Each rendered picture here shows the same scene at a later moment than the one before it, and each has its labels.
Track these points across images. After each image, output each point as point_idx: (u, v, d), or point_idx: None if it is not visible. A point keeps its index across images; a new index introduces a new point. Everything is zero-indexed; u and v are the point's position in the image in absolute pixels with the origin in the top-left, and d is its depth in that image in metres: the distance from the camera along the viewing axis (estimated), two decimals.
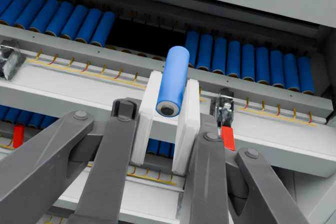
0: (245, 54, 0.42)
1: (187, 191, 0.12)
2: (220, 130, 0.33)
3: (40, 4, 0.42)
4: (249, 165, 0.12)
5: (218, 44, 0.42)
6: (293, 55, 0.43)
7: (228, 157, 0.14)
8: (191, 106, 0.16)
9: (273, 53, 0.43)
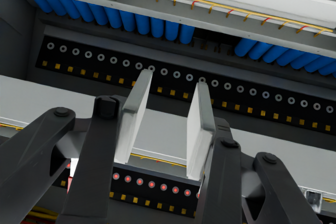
0: (102, 18, 0.42)
1: (202, 194, 0.12)
2: None
3: (308, 65, 0.42)
4: (267, 170, 0.12)
5: (130, 27, 0.42)
6: (57, 14, 0.44)
7: (245, 162, 0.14)
8: (205, 110, 0.16)
9: (76, 16, 0.43)
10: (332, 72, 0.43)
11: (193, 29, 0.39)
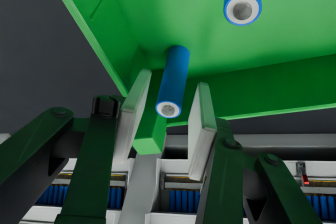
0: None
1: (203, 195, 0.12)
2: None
3: None
4: (268, 170, 0.12)
5: None
6: None
7: (247, 163, 0.14)
8: (206, 110, 0.16)
9: None
10: None
11: None
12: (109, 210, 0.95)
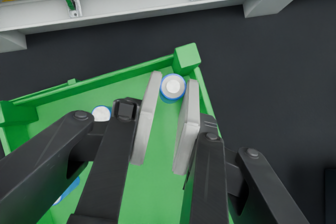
0: None
1: (187, 191, 0.12)
2: None
3: None
4: (249, 165, 0.12)
5: None
6: None
7: (228, 157, 0.14)
8: (191, 106, 0.16)
9: None
10: None
11: None
12: None
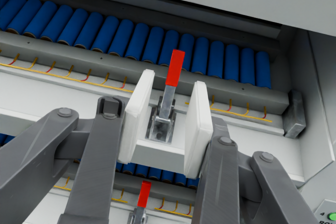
0: (197, 48, 0.38)
1: (199, 194, 0.12)
2: (165, 82, 0.30)
3: None
4: (264, 169, 0.12)
5: (169, 37, 0.39)
6: (250, 50, 0.40)
7: (242, 161, 0.14)
8: (202, 109, 0.16)
9: (229, 47, 0.40)
10: None
11: (94, 41, 0.36)
12: None
